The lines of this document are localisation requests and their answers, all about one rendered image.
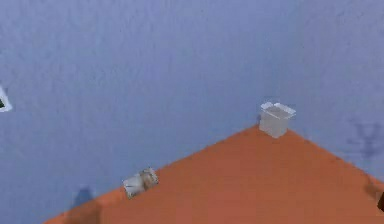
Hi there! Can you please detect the white cylinder container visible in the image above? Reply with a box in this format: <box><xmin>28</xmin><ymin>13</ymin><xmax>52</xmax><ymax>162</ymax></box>
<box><xmin>122</xmin><ymin>167</ymin><xmax>160</xmax><ymax>200</ymax></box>

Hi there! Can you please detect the white open box bin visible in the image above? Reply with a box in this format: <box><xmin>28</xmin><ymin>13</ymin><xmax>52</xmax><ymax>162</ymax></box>
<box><xmin>258</xmin><ymin>101</ymin><xmax>297</xmax><ymax>139</ymax></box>

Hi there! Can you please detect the dark brown object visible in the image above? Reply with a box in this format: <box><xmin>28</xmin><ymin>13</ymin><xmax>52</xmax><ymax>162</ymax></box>
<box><xmin>376</xmin><ymin>191</ymin><xmax>384</xmax><ymax>213</ymax></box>

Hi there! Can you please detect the white framed wall picture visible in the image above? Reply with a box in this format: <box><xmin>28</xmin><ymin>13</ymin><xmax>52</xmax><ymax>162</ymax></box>
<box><xmin>0</xmin><ymin>85</ymin><xmax>13</xmax><ymax>113</ymax></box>

